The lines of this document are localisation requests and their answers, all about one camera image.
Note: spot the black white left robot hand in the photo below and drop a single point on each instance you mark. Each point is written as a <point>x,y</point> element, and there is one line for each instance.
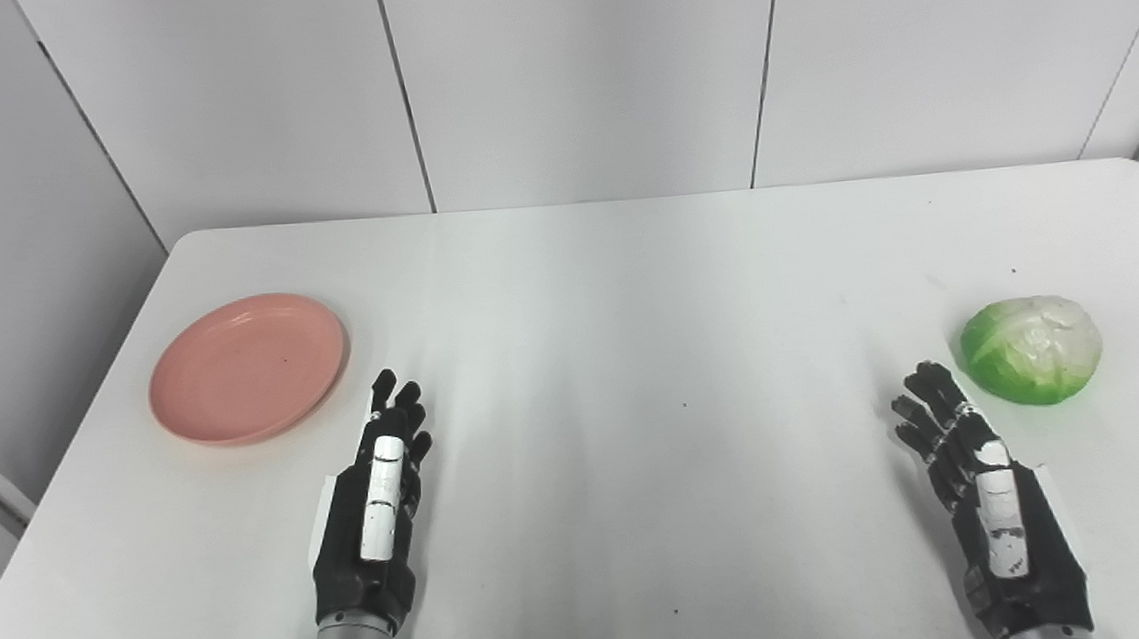
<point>366,564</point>

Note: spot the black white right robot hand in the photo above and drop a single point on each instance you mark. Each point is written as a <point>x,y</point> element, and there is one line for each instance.
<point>1037,547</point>

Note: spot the green white cabbage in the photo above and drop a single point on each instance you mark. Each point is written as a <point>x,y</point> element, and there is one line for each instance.
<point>1033,352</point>

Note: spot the pink round plate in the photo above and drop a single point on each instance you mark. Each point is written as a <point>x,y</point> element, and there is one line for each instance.
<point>247,370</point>

